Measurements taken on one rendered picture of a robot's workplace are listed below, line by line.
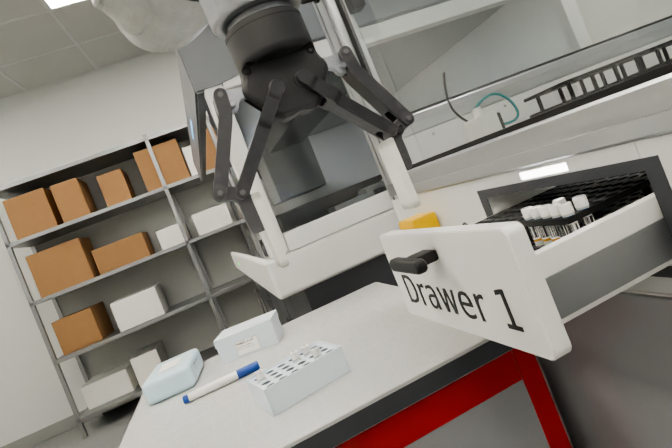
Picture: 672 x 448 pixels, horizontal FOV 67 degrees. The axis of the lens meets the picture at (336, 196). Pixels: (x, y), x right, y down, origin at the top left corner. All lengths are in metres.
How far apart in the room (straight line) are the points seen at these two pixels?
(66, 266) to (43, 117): 1.37
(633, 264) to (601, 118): 0.13
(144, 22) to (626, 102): 0.49
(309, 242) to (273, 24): 0.91
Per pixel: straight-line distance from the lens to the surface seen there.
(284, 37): 0.46
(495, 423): 0.73
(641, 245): 0.51
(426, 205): 0.89
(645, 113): 0.50
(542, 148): 0.59
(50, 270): 4.48
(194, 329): 4.78
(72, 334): 4.49
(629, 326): 0.63
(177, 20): 0.61
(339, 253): 1.33
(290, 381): 0.72
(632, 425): 0.73
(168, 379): 1.05
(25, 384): 5.13
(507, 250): 0.41
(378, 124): 0.48
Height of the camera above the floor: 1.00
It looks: level
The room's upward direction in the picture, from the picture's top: 22 degrees counter-clockwise
